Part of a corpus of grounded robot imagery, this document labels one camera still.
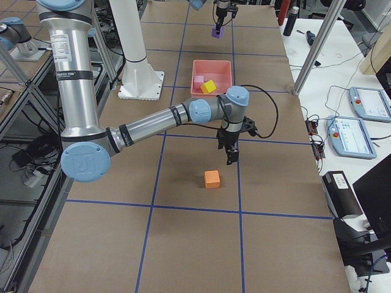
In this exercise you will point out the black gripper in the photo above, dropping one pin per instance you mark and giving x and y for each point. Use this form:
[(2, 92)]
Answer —
[(227, 138), (220, 13)]

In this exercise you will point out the purple foam block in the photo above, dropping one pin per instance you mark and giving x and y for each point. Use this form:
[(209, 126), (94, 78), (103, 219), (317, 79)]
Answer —
[(218, 34)]

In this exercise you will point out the orange foam block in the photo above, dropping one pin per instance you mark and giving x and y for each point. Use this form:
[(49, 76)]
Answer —
[(212, 179)]

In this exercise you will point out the pink foam block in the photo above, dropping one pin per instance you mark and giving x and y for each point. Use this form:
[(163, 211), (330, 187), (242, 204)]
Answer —
[(198, 81)]

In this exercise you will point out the yellow foam block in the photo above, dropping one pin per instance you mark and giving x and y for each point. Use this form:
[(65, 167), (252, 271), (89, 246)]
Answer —
[(208, 87)]

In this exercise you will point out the pink plastic bin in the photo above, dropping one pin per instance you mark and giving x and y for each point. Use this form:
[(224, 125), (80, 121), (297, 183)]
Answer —
[(220, 71)]

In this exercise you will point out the red bottle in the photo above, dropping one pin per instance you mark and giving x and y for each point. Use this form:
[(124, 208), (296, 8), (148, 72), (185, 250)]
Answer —
[(285, 5)]

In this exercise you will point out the black water bottle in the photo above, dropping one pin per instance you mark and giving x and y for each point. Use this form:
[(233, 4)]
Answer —
[(294, 12)]

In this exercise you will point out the small circuit board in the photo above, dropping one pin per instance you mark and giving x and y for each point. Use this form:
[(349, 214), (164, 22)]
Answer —
[(311, 127)]

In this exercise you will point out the near teach pendant tablet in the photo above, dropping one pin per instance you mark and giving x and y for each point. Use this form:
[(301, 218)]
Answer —
[(350, 138)]

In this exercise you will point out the teach pendant tablet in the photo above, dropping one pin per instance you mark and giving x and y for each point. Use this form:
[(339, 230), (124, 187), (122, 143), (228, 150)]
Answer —
[(350, 138), (370, 104)]

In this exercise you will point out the black box with white label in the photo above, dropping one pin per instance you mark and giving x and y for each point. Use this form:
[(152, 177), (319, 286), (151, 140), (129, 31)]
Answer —
[(340, 196)]

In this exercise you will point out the far teach pendant tablet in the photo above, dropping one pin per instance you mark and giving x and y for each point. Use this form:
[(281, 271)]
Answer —
[(370, 104)]

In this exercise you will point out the black monitor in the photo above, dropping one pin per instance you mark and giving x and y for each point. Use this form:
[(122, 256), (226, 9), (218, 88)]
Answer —
[(373, 193)]

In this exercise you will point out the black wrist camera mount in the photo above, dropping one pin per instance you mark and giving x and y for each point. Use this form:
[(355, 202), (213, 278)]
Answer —
[(248, 125)]

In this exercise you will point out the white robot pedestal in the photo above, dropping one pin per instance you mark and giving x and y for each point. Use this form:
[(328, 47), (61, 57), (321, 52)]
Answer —
[(139, 79)]

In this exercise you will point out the aluminium frame post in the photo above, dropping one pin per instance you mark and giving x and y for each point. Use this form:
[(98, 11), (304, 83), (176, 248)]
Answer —
[(323, 33)]

